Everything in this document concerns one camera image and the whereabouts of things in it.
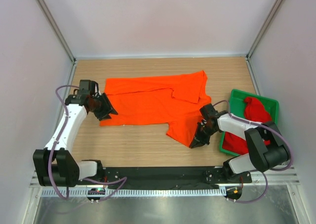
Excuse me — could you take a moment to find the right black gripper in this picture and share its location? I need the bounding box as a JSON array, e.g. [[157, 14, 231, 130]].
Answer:
[[190, 122, 217, 148]]

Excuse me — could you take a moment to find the orange t shirt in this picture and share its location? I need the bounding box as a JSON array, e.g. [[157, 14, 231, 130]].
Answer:
[[100, 71, 211, 147]]

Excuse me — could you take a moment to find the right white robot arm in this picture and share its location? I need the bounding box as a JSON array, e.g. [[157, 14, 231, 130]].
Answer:
[[190, 103, 292, 182]]

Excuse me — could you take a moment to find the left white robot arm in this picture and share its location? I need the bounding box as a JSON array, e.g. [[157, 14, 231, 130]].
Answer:
[[33, 80, 117, 187]]

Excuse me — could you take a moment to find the red t shirt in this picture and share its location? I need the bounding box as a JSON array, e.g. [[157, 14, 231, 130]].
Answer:
[[222, 97, 273, 155]]

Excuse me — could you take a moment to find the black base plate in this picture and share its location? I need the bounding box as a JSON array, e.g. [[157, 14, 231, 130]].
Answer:
[[91, 166, 252, 190]]

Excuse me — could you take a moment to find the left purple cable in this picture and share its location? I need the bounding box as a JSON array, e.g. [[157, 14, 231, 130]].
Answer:
[[48, 85, 128, 214]]

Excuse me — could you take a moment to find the white slotted cable duct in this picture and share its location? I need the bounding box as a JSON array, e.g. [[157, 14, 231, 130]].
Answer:
[[40, 187, 227, 197]]

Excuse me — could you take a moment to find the left aluminium frame post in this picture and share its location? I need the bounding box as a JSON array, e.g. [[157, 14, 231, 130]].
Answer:
[[36, 0, 76, 64]]

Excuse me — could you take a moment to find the aluminium frame post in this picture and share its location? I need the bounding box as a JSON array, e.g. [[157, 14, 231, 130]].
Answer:
[[36, 0, 76, 64], [246, 0, 285, 61]]

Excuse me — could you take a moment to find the right aluminium frame post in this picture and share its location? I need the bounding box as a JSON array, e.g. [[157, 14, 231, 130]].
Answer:
[[246, 0, 285, 61]]

